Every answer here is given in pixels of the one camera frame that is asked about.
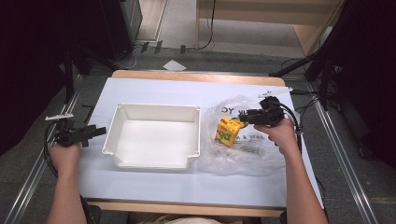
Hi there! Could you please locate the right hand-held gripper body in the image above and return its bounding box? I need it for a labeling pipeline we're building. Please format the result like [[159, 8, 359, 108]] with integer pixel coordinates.
[[251, 87, 294, 128]]

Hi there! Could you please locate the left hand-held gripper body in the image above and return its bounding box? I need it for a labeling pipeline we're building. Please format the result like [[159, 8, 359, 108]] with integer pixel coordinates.
[[44, 113, 96, 148]]

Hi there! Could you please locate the yellow carton box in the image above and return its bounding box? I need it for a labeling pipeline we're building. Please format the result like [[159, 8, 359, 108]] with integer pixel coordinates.
[[215, 115, 247, 148]]

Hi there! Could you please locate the clear plastic bag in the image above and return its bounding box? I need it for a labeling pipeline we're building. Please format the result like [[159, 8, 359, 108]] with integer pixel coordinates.
[[198, 94, 290, 177]]

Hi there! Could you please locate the person's left hand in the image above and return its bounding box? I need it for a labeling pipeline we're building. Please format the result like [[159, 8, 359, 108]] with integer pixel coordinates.
[[49, 141, 82, 179]]

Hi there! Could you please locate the person's right hand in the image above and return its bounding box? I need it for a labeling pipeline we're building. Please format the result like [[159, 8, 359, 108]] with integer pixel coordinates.
[[253, 117, 297, 157]]

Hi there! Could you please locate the white plastic bin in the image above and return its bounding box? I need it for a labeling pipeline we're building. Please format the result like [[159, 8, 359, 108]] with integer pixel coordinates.
[[101, 103, 202, 171]]

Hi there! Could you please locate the black metal stand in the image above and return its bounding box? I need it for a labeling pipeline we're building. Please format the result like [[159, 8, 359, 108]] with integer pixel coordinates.
[[268, 46, 334, 112], [61, 43, 94, 105]]

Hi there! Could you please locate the pale blue table mat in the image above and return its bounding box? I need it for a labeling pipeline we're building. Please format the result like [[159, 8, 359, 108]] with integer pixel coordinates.
[[77, 77, 325, 209]]

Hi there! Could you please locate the white paper sheet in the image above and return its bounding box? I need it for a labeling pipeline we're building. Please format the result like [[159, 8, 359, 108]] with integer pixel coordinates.
[[162, 59, 188, 72]]

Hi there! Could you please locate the light wooden shelf unit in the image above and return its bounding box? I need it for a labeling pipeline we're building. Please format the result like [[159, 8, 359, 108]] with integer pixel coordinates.
[[194, 0, 345, 58]]

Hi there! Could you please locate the black cabinet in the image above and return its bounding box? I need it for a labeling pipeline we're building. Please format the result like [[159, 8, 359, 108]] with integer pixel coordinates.
[[98, 0, 144, 62]]

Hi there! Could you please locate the person's beige clothing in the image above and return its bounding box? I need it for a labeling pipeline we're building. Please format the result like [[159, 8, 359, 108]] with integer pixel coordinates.
[[127, 212, 247, 224]]

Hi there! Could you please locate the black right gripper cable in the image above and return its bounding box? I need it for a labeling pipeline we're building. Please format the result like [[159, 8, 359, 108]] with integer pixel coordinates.
[[278, 102, 304, 155]]

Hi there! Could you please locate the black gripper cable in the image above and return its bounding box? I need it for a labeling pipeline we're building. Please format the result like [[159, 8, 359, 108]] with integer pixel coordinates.
[[42, 121, 61, 179], [278, 102, 304, 155]]

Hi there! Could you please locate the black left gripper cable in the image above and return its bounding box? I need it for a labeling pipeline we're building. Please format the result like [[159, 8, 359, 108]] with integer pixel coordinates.
[[42, 121, 61, 179]]

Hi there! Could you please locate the aluminium floor rail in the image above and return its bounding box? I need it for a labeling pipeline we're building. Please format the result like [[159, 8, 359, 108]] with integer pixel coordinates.
[[2, 74, 84, 224], [308, 81, 380, 224]]

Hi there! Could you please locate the white floor cable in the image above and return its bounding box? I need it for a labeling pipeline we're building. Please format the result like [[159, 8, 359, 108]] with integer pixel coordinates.
[[115, 45, 143, 71]]

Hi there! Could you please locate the black hanging cable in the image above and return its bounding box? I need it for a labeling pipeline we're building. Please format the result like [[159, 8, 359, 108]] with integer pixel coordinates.
[[186, 0, 217, 52]]

